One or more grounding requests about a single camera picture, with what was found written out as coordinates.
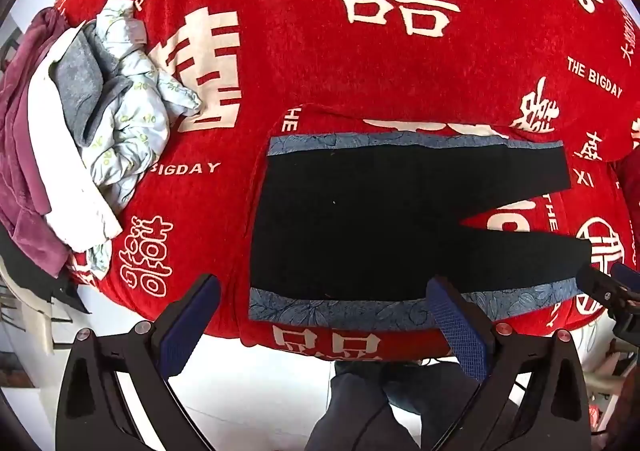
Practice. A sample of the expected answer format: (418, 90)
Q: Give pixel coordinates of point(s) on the black cloth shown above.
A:
(35, 276)

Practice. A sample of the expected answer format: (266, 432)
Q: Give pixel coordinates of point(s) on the white cloth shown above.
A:
(65, 191)

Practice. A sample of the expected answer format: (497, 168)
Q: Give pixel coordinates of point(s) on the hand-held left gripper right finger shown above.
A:
(457, 331)

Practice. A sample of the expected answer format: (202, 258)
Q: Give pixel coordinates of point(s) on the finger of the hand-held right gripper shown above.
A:
(597, 281)
(626, 272)

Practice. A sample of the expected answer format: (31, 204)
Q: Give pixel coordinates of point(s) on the maroon velvet cloth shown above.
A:
(20, 156)

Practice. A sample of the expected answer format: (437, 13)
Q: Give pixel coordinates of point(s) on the grey garment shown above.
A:
(75, 86)

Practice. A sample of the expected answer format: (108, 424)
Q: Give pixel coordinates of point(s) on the light floral garment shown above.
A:
(135, 131)

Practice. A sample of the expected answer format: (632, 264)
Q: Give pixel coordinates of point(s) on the person's legs in jeans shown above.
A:
(380, 406)

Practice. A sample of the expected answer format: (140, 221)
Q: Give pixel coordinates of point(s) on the black pants with blue stripes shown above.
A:
(350, 231)

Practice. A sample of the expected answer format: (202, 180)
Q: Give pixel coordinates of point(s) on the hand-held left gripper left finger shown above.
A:
(192, 326)

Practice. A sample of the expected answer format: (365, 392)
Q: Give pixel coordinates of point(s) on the dark red garment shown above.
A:
(629, 186)

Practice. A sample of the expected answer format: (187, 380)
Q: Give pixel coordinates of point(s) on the red printed blanket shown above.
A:
(300, 56)

